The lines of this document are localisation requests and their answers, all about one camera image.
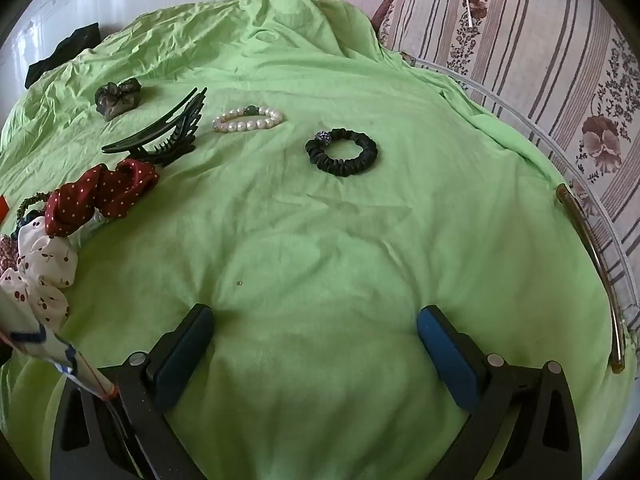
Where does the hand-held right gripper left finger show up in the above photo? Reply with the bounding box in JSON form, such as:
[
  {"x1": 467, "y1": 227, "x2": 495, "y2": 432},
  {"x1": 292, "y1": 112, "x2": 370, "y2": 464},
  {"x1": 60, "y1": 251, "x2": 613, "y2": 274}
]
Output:
[{"x1": 50, "y1": 303, "x2": 216, "y2": 480}]

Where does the pale grey scrunchie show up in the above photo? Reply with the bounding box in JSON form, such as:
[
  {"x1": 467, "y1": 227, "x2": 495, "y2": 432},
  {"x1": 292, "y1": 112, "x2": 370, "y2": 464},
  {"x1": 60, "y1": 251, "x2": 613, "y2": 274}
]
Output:
[{"x1": 67, "y1": 210, "x2": 108, "y2": 251}]

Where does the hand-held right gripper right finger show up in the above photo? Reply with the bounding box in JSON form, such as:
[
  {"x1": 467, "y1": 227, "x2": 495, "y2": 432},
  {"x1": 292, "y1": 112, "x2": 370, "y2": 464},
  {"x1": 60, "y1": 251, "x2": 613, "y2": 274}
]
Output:
[{"x1": 416, "y1": 305, "x2": 583, "y2": 480}]

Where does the black scrunchie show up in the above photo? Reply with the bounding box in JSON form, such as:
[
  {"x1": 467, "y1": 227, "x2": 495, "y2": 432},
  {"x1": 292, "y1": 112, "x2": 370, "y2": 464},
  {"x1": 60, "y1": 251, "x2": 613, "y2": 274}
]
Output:
[{"x1": 305, "y1": 129, "x2": 378, "y2": 178}]

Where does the black cloth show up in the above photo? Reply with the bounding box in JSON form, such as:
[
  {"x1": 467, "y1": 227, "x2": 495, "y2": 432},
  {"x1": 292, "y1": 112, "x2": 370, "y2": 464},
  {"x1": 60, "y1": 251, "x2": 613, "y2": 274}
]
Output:
[{"x1": 26, "y1": 23, "x2": 103, "y2": 88}]

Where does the green blanket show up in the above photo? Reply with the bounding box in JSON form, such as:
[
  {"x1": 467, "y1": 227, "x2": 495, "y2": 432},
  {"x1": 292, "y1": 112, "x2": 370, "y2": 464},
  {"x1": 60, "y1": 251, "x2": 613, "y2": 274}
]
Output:
[{"x1": 0, "y1": 0, "x2": 626, "y2": 480}]

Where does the red patterned scrunchie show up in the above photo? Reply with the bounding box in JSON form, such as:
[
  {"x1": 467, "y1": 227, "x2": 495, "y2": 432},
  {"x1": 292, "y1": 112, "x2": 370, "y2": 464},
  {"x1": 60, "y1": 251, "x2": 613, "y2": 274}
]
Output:
[{"x1": 0, "y1": 235, "x2": 21, "y2": 273}]

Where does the green coiled hair tie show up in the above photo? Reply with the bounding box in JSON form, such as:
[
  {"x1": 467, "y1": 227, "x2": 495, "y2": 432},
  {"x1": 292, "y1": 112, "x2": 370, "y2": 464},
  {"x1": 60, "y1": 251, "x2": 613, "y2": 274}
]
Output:
[{"x1": 16, "y1": 191, "x2": 53, "y2": 223}]

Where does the camouflage scrunchie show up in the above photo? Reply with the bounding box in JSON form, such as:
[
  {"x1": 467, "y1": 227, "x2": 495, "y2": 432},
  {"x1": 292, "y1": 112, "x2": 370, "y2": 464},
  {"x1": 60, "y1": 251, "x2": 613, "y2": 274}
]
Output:
[{"x1": 94, "y1": 78, "x2": 142, "y2": 121}]

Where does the red polka dot scrunchie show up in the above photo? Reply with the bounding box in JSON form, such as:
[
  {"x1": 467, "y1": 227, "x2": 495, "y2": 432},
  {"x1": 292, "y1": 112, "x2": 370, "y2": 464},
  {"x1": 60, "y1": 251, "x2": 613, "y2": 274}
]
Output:
[{"x1": 44, "y1": 158, "x2": 160, "y2": 237}]

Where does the black hair claw clip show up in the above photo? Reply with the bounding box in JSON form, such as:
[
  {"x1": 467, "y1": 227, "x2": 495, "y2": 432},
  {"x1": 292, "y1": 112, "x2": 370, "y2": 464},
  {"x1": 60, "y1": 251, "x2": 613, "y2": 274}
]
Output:
[{"x1": 101, "y1": 87, "x2": 208, "y2": 167}]

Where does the white wrapped cable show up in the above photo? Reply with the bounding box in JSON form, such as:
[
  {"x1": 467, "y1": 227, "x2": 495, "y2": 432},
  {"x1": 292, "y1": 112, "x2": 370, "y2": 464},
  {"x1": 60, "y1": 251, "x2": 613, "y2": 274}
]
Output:
[{"x1": 0, "y1": 285, "x2": 118, "y2": 401}]

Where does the striped floral pillow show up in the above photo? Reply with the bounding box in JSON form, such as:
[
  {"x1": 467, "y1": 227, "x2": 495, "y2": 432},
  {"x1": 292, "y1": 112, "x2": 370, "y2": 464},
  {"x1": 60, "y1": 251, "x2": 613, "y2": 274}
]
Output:
[{"x1": 372, "y1": 0, "x2": 640, "y2": 341}]

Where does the white pearl bracelet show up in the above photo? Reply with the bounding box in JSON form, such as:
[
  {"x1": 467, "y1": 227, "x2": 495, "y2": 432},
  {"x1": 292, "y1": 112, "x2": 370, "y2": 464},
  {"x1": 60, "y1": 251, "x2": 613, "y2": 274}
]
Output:
[{"x1": 212, "y1": 105, "x2": 284, "y2": 134}]

